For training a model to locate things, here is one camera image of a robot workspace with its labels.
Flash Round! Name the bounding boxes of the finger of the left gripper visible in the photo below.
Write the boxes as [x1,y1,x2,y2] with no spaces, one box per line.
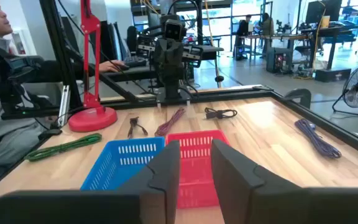
[154,57,170,82]
[168,57,185,82]

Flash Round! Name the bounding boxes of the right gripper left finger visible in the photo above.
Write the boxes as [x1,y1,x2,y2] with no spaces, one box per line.
[0,140,181,224]

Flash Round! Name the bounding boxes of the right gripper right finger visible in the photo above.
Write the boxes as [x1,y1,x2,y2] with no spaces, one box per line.
[210,139,358,224]

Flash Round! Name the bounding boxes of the dark red braided cable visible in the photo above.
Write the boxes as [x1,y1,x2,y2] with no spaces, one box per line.
[154,107,186,138]

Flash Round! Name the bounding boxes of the black USB cable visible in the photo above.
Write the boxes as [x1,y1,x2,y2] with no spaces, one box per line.
[204,107,239,121]

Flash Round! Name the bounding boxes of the short black cable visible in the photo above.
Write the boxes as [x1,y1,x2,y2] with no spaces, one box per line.
[127,116,149,139]

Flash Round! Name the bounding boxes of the purple braided cable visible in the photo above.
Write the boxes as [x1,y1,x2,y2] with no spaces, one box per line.
[294,118,342,160]

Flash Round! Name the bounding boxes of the green braided cable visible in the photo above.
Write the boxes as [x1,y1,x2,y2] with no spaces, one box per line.
[24,133,103,162]

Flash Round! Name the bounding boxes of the black controller box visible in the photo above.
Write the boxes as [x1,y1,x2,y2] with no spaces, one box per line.
[181,45,203,68]
[137,35,155,60]

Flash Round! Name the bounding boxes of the black keyboard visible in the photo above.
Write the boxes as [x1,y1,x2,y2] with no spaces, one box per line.
[123,55,148,68]

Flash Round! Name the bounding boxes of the wooden stick with black knob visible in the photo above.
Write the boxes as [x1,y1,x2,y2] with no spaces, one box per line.
[203,0,226,83]

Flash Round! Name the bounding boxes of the person's hand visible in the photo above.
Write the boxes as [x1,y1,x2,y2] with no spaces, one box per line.
[99,60,126,73]

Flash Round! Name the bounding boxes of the blue slotted plastic basket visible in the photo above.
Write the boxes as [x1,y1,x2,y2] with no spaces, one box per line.
[80,136,167,191]

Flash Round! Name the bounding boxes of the red desk lamp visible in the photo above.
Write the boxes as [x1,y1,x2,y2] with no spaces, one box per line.
[68,0,118,133]

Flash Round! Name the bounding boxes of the black computer tower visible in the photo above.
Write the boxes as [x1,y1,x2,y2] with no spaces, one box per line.
[265,47,293,74]

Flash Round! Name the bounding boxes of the silver aluminium bar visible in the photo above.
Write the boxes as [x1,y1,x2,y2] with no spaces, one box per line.
[57,85,71,127]

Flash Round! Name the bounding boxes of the white fire extinguisher cabinet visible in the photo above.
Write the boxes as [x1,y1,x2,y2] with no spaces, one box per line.
[10,29,28,56]

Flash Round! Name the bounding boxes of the black floor fan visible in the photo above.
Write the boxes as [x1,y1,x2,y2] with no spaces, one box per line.
[331,63,358,116]

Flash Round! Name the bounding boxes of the black standing desk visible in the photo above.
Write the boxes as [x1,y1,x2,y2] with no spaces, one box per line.
[300,26,358,83]

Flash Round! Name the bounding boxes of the black monitor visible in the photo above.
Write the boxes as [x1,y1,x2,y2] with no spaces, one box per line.
[305,0,343,25]

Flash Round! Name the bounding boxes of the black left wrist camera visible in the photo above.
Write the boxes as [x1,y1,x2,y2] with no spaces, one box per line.
[163,19,188,41]

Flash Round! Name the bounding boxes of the black frame bracket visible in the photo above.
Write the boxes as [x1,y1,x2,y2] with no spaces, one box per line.
[284,88,312,109]

